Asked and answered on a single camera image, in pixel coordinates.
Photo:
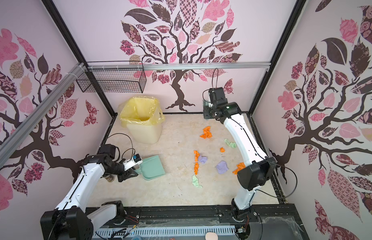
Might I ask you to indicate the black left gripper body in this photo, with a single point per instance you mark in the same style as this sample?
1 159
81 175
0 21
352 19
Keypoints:
118 170

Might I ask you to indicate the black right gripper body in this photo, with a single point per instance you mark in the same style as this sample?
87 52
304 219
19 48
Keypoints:
208 112

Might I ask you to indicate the mint green hand broom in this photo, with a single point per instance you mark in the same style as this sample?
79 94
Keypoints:
207 105

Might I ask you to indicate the mint green dustpan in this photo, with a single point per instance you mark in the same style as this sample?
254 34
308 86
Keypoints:
151 168

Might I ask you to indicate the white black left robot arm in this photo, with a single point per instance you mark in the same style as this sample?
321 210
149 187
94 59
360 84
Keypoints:
69 221

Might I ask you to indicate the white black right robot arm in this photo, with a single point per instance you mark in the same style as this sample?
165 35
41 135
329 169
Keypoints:
258 166

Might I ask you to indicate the large orange crumpled paper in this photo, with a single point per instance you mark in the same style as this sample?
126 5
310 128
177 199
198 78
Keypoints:
206 133

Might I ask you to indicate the brown small bottle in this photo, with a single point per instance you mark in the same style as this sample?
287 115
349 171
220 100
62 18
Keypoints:
110 178

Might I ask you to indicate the green crumpled paper far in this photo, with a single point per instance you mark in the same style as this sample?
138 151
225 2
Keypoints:
230 144

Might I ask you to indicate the orange paper strip front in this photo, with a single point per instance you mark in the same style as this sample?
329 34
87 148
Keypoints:
196 163

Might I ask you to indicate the purple paper near can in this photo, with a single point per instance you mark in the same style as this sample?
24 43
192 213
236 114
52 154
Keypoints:
202 159

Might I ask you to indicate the purple paper front cluster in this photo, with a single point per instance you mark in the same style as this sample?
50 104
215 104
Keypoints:
222 167

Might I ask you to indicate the orange paper near can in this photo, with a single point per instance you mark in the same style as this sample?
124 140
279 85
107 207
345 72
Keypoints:
240 167

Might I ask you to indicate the yellow lined trash bin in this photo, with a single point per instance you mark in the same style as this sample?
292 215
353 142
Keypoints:
143 117

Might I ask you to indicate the green paper front cluster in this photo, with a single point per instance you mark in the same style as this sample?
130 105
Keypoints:
195 182

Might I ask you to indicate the pink round disc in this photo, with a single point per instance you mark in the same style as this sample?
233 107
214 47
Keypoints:
211 236

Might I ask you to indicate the black wire basket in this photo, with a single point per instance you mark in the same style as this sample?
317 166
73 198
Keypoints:
113 77

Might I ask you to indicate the white slotted cable duct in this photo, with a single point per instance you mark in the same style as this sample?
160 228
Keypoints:
161 232

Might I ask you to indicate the aluminium rail bar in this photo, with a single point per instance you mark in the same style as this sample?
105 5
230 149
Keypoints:
23 131

